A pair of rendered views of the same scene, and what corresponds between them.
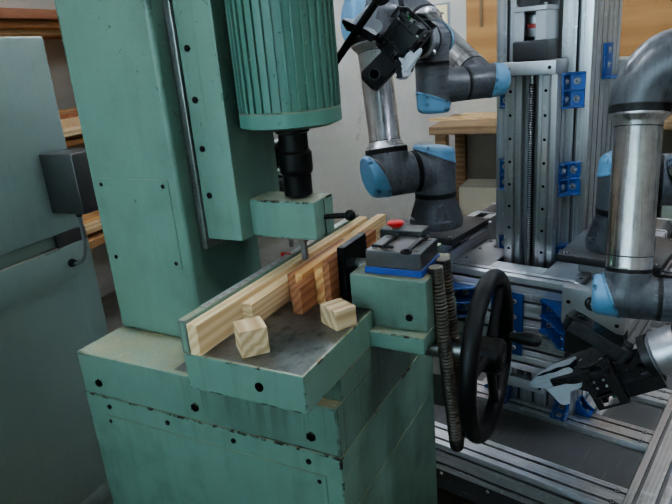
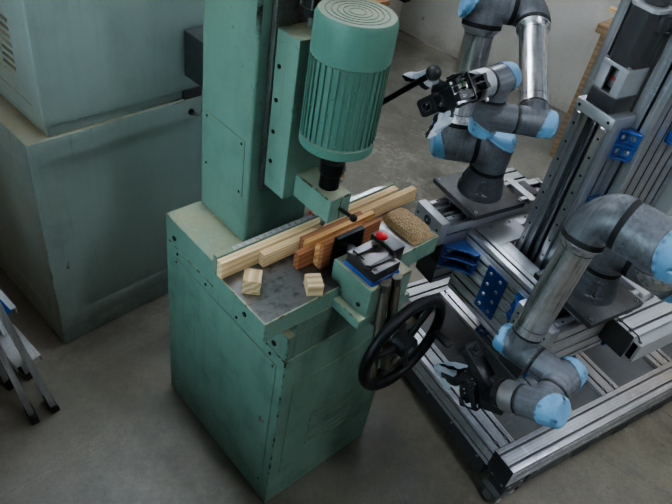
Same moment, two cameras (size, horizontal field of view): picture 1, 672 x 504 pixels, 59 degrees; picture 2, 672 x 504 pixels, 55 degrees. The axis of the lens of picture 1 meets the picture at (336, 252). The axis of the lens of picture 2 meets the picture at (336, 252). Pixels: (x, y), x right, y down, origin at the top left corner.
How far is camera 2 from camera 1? 75 cm
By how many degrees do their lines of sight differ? 25
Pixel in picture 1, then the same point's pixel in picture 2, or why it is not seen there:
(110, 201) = (210, 129)
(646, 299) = (522, 358)
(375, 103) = not seen: hidden behind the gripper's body
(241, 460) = (237, 329)
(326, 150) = not seen: outside the picture
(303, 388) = (264, 330)
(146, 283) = (219, 189)
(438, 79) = (488, 115)
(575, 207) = not seen: hidden behind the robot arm
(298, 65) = (340, 123)
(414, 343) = (353, 320)
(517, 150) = (561, 169)
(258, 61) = (315, 109)
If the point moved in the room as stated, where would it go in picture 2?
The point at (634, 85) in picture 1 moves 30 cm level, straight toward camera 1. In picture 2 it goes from (578, 225) to (495, 282)
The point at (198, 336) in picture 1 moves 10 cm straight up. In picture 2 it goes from (221, 269) to (223, 236)
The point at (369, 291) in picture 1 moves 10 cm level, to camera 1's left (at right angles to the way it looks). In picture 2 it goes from (341, 276) to (303, 262)
